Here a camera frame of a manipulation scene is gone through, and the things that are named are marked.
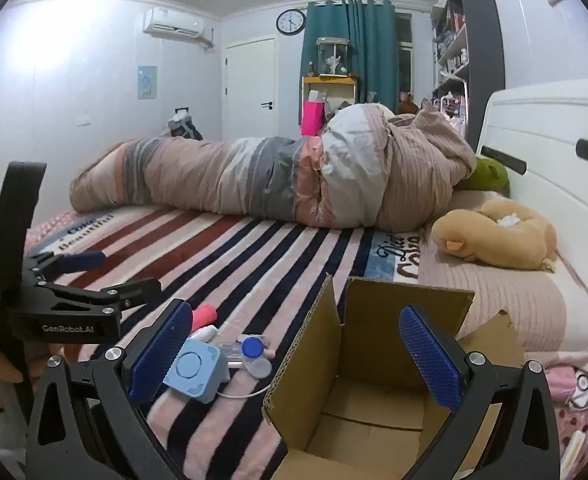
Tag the round wall clock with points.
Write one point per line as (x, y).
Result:
(291, 21)

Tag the green plush toy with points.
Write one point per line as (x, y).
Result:
(489, 175)

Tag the pink bottle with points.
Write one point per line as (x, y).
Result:
(204, 317)

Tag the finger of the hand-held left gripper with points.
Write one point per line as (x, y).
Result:
(133, 291)
(86, 259)

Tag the white headboard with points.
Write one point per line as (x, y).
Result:
(549, 125)

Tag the window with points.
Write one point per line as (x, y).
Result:
(405, 60)

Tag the pink ribbed pillow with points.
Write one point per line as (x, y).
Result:
(499, 300)

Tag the pink dotted cloth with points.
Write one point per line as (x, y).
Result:
(569, 425)

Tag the small white bottle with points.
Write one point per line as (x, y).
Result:
(204, 334)

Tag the brown cardboard box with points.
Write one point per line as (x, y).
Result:
(374, 310)

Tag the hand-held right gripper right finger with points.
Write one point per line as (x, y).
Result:
(431, 365)

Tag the tan plush toy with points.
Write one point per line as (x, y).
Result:
(494, 240)

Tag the light blue square device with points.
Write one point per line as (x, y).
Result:
(193, 365)

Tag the yellow white side table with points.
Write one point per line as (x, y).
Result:
(344, 85)

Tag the brown plush toy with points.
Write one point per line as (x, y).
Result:
(408, 106)

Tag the white door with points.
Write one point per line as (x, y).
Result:
(251, 85)

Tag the rolled pink grey duvet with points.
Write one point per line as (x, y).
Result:
(223, 175)

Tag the white air conditioner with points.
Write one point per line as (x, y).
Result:
(173, 22)

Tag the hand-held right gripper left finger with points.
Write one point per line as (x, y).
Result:
(161, 350)

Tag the light blue wall poster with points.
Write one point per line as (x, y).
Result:
(147, 82)

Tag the teal curtain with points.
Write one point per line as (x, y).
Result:
(369, 50)

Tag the white round gadget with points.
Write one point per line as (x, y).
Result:
(582, 384)

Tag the glass display case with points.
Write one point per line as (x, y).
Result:
(333, 57)

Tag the dark bookshelf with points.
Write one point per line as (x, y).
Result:
(484, 35)

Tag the white wall switch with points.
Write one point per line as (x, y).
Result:
(84, 118)

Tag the pink bag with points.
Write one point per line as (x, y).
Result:
(313, 119)

